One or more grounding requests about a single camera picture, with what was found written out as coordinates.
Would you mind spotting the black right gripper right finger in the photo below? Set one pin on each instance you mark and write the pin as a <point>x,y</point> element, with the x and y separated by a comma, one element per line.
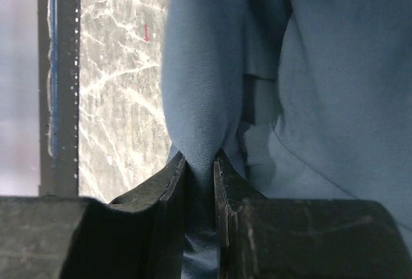
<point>290,238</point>

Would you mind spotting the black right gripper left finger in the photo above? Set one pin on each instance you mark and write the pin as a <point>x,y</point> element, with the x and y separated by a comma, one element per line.
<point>140,234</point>

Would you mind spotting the blue-grey t-shirt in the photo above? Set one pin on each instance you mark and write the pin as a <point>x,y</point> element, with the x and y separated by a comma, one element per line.
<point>307,98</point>

